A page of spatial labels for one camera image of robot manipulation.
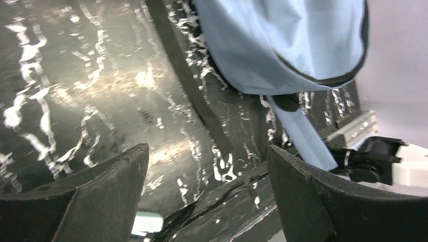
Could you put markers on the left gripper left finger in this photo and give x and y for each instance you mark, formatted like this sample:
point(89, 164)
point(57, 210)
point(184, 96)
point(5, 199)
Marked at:
point(97, 204)

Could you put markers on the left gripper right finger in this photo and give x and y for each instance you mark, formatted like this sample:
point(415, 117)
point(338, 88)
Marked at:
point(315, 205)

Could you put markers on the blue student backpack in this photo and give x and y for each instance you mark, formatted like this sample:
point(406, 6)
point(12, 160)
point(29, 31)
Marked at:
point(279, 48)

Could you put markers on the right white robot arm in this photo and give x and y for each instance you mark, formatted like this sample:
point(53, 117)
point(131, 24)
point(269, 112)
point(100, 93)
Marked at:
point(383, 163)

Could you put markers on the teal white stapler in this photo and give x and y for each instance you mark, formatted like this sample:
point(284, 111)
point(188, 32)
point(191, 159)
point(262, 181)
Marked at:
point(147, 222)

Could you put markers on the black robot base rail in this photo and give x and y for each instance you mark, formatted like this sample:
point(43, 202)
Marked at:
point(242, 210)

